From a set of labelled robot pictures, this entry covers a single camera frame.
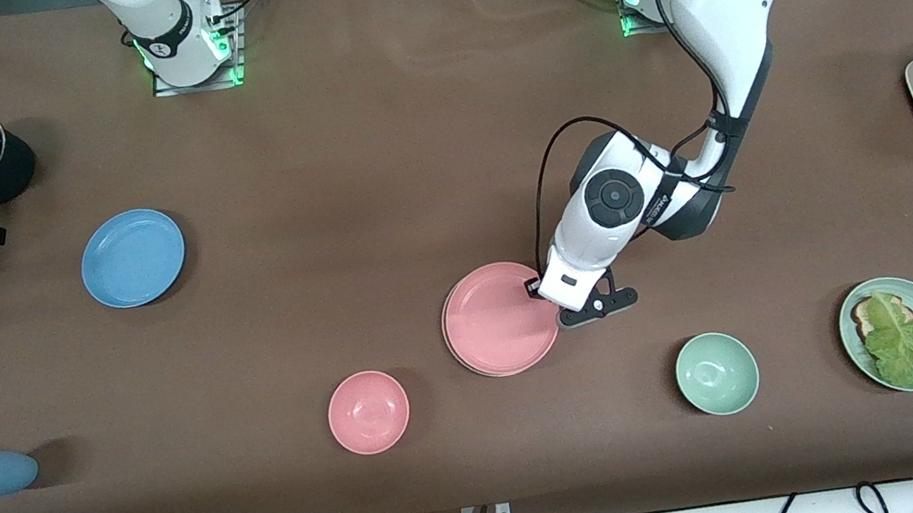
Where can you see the pink bowl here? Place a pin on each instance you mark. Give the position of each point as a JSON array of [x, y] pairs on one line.
[[369, 413]]

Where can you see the pink plate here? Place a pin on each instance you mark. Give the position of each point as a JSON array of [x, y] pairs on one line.
[[498, 320]]

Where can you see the brown table cover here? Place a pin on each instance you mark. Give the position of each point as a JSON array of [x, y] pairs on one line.
[[318, 178]]

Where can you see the blue plate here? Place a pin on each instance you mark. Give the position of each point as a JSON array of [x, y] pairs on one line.
[[133, 258]]

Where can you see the green lettuce leaf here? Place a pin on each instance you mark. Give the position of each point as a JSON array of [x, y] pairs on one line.
[[905, 348]]

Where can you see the green bowl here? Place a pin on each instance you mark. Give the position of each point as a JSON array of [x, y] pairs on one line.
[[717, 373]]

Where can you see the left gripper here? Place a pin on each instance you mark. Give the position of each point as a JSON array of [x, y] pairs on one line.
[[533, 288]]

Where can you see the toasted bread slice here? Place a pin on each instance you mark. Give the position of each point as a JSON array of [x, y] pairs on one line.
[[862, 315]]

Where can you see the beige plate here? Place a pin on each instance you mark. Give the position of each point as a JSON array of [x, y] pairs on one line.
[[461, 363]]

